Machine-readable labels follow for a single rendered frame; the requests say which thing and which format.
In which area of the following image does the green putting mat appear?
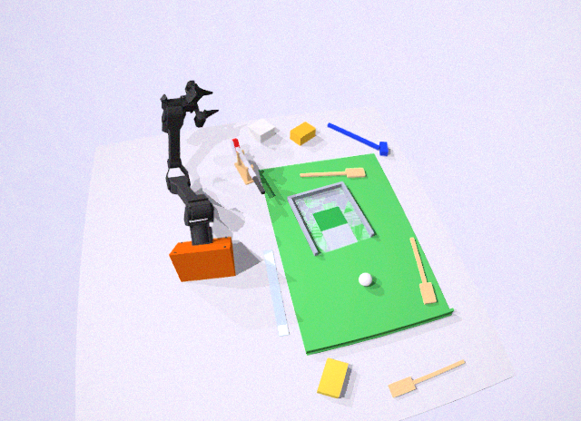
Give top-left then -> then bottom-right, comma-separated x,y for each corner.
259,153 -> 449,350

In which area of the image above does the white cube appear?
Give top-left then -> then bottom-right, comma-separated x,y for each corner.
248,119 -> 275,143

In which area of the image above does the white golf ball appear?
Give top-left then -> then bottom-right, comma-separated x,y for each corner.
359,273 -> 372,287

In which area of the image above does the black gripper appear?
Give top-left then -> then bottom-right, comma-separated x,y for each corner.
178,80 -> 219,128

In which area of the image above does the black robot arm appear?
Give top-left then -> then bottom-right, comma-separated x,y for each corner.
160,83 -> 214,246

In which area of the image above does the blue putter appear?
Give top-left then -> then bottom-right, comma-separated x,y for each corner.
327,123 -> 389,157

